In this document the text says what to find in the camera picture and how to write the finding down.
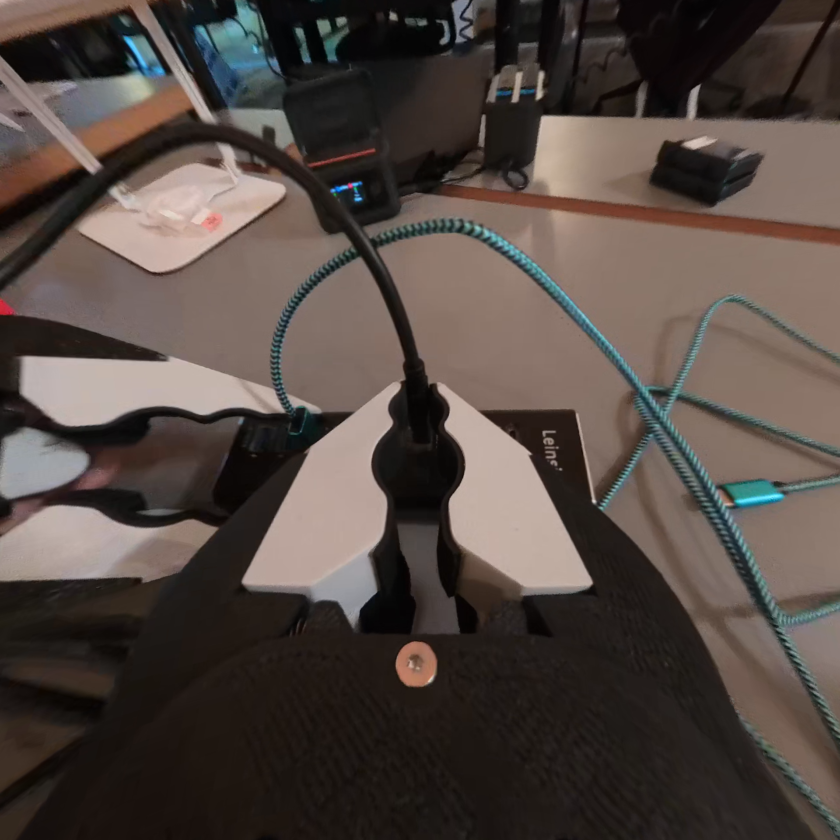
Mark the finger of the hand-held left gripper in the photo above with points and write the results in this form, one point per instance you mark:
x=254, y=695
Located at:
x=131, y=384
x=79, y=551

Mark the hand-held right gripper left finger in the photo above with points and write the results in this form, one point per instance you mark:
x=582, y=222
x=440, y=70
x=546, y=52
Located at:
x=315, y=512

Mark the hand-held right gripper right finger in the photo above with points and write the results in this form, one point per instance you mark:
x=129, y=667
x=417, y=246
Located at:
x=518, y=512

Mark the black usb hub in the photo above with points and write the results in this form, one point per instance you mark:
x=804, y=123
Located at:
x=512, y=423

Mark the clear plastic bag pink label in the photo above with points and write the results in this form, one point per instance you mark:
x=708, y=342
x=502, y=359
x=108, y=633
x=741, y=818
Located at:
x=170, y=211

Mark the clear acrylic stand leg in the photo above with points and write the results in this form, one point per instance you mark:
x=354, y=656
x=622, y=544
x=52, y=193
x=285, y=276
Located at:
x=190, y=98
x=65, y=131

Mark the black charger case red stripe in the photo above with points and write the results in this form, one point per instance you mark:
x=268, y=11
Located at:
x=348, y=190

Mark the black battery charger case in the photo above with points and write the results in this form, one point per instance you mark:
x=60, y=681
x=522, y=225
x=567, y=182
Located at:
x=512, y=138

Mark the white rounded base plate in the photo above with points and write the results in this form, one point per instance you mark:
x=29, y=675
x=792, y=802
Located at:
x=253, y=197

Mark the black camera battery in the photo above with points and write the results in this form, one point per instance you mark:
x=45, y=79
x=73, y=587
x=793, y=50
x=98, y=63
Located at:
x=712, y=154
x=689, y=187

